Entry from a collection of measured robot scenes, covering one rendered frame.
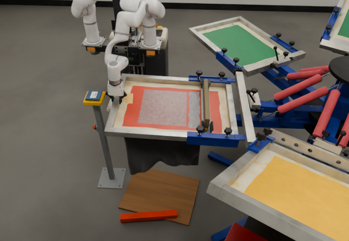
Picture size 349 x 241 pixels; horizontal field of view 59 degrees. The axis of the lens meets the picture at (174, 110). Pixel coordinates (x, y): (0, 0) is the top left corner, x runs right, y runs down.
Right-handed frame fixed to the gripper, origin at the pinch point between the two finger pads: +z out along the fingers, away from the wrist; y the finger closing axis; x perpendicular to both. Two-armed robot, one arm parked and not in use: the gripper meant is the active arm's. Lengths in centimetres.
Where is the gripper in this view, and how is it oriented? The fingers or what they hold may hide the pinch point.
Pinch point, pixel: (116, 100)
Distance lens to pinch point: 204.2
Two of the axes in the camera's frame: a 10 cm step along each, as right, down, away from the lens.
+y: -10.0, -0.7, 0.0
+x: -0.5, 6.7, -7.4
